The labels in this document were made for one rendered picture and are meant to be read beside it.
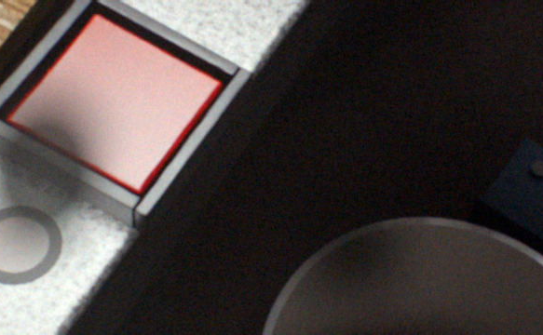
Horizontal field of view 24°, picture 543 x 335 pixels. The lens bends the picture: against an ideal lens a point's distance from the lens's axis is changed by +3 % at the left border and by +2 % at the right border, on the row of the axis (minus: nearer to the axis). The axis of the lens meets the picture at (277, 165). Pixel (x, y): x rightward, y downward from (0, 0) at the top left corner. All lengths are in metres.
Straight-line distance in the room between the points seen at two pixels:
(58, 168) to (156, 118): 0.04
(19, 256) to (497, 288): 0.76
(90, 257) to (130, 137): 0.05
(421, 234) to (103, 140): 0.67
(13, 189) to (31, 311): 0.05
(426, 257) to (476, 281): 0.05
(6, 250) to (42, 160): 0.04
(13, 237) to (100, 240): 0.03
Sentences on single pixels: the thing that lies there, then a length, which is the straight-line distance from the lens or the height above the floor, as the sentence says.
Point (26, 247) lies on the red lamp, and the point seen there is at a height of 0.92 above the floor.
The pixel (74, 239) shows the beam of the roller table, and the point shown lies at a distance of 0.49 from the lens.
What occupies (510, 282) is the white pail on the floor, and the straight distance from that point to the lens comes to 1.17.
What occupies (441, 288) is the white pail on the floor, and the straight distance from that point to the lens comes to 1.22.
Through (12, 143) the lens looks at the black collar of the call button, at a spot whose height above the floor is 0.93.
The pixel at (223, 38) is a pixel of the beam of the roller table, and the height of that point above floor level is 0.92.
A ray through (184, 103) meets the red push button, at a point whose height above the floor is 0.93.
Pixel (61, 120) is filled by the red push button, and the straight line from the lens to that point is 0.49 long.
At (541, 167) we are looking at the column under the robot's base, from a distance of 1.59.
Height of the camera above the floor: 1.35
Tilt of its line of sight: 60 degrees down
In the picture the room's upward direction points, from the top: 9 degrees clockwise
